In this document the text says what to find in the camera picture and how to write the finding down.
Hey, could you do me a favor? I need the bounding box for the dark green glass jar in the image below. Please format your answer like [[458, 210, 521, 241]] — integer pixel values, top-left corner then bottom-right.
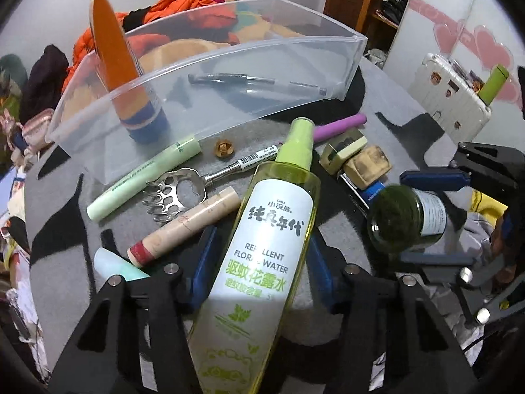
[[367, 184, 448, 254]]

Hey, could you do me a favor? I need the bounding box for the blue white small box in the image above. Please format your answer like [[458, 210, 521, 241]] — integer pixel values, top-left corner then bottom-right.
[[338, 172, 385, 216]]

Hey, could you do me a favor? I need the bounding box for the beige tube red band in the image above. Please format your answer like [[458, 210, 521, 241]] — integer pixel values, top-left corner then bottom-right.
[[127, 187, 241, 268]]

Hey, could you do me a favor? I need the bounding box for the green repellent spray bottle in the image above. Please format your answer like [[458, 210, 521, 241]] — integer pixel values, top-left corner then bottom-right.
[[190, 118, 320, 393]]

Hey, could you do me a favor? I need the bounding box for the metal bear claw scratcher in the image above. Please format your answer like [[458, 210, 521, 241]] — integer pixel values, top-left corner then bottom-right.
[[142, 145, 279, 224]]

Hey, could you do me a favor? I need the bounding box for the tan worn eraser block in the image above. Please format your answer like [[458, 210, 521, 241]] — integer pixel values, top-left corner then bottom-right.
[[343, 145, 392, 190]]

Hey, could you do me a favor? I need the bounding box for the white suitcase with stickers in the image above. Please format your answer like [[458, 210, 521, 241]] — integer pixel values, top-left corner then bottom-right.
[[408, 54, 491, 143]]

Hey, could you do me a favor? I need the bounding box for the green cylinder bottle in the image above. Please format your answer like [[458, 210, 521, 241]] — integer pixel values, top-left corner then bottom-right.
[[478, 64, 509, 107]]

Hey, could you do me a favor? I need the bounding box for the mint pale tube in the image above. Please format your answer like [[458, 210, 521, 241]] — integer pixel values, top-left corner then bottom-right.
[[94, 247, 149, 282]]

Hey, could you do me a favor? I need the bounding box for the green black stamp block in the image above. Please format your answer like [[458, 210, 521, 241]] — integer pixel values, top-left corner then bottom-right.
[[319, 128, 368, 175]]

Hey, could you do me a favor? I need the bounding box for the purple pen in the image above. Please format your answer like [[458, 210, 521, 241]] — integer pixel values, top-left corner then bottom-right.
[[313, 113, 368, 143]]

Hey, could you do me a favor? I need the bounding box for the wooden wardrobe shelf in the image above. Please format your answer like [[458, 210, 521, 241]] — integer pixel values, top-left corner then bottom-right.
[[322, 0, 417, 50]]

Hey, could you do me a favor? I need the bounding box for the small brown wooden nut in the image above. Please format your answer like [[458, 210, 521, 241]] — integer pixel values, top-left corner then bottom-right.
[[214, 139, 235, 159]]

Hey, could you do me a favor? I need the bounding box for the light green tube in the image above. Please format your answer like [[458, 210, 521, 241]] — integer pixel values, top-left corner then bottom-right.
[[86, 137, 202, 222]]

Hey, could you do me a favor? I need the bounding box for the pink pouch bag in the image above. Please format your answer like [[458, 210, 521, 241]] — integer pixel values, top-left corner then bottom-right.
[[3, 108, 54, 155]]

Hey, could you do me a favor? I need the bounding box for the orange tube blue cap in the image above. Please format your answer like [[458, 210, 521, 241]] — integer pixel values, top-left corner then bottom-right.
[[90, 0, 168, 145]]

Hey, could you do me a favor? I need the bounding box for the black pen in bin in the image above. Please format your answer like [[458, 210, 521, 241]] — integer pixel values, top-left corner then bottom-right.
[[188, 73, 327, 96]]

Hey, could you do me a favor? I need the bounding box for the dark purple garment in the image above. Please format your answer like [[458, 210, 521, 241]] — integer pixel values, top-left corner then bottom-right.
[[19, 45, 69, 124]]

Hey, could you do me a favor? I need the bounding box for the colourful patterned bedspread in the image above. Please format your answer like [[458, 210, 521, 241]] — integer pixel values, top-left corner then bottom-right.
[[130, 0, 301, 72]]

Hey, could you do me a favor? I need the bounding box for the clear plastic storage bin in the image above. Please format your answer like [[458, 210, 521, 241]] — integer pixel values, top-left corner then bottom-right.
[[46, 0, 368, 184]]

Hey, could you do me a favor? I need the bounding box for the orange puffer jacket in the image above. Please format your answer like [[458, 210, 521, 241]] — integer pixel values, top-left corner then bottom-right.
[[62, 0, 236, 92]]

